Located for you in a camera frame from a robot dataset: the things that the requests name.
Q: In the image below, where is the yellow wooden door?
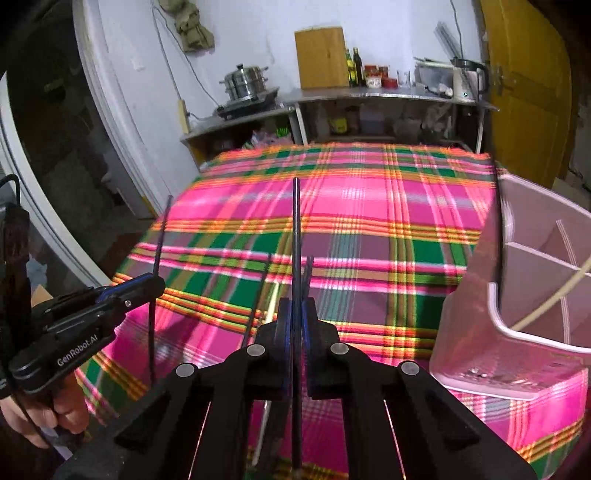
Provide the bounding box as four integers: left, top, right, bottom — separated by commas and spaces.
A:
480, 0, 573, 190

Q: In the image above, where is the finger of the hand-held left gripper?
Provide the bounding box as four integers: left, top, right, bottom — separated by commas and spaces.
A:
95, 273, 163, 297
44, 282, 165, 344

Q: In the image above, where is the metal kitchen counter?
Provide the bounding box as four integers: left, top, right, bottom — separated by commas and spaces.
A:
180, 88, 499, 162

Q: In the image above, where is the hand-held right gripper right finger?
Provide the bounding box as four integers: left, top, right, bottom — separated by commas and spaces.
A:
302, 298, 539, 480

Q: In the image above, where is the black induction cooker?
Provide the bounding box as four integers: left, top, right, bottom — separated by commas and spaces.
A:
213, 88, 281, 121

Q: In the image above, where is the white electric kettle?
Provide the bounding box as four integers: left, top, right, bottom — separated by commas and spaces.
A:
450, 58, 490, 103

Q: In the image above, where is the stainless steamer pot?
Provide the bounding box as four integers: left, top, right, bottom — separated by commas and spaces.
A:
219, 65, 269, 101

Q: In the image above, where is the wooden cutting board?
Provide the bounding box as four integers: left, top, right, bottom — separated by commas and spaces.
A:
294, 27, 350, 89

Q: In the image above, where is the black cable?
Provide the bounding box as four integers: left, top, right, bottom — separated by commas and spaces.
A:
0, 174, 21, 217

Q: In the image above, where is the black chopstick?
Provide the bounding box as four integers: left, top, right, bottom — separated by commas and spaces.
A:
300, 256, 315, 301
148, 195, 174, 385
291, 178, 303, 469

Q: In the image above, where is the white plastic container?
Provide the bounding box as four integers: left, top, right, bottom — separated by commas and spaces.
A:
414, 62, 455, 95

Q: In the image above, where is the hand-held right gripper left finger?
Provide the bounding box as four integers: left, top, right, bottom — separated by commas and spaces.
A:
53, 298, 294, 480

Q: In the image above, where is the hanging green cloth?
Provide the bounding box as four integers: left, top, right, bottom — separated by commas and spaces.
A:
159, 0, 215, 54

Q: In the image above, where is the person's left hand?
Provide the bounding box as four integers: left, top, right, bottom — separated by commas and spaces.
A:
0, 373, 90, 449

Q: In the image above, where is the pink plaid tablecloth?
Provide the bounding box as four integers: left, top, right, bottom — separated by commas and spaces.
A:
74, 142, 585, 480

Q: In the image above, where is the pink utensil holder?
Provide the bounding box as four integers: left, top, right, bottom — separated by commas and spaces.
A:
429, 173, 591, 402

